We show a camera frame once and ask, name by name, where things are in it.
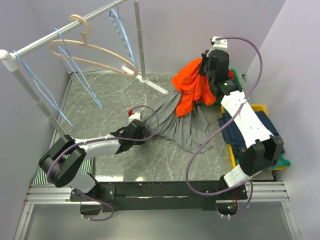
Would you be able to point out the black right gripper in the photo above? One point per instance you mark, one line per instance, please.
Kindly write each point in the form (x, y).
(205, 59)

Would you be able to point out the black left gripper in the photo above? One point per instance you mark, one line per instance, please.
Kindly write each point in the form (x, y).
(140, 142)

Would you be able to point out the orange t shirt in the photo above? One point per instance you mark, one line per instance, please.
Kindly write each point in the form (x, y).
(193, 88)

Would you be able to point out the grey adidas t shirt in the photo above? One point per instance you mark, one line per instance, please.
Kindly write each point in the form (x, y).
(189, 131)

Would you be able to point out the wooden hanger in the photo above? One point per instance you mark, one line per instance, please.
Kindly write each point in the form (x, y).
(89, 54)

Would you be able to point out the light blue hanger of red shirt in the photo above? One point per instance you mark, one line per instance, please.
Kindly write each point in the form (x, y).
(42, 88)

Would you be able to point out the light blue wire hanger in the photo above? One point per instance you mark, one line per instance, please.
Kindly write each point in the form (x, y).
(116, 20)

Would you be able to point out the red t shirt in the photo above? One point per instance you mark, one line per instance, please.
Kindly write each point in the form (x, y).
(231, 74)

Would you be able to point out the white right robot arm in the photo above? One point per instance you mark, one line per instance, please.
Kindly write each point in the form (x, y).
(263, 148)

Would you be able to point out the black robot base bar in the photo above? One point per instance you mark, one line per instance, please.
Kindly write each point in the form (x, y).
(155, 195)

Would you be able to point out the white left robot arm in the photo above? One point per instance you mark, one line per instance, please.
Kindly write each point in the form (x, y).
(112, 144)

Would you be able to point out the green plastic bin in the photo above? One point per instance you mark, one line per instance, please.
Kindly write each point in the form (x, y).
(237, 77)

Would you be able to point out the yellow plastic bin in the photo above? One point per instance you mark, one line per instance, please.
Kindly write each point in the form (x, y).
(260, 108)

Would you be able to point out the blue denim jeans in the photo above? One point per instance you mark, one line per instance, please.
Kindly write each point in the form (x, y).
(232, 135)

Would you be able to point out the green white striped cloth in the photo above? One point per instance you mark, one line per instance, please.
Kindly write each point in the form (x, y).
(40, 175)

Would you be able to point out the silver clothes rack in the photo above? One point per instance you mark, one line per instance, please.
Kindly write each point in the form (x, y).
(9, 59)

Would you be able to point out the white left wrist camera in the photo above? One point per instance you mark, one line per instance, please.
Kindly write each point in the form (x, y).
(134, 115)

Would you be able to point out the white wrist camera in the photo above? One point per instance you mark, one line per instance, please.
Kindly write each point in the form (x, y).
(218, 44)
(134, 115)

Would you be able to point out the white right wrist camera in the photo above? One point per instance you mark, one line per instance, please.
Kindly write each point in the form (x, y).
(218, 44)

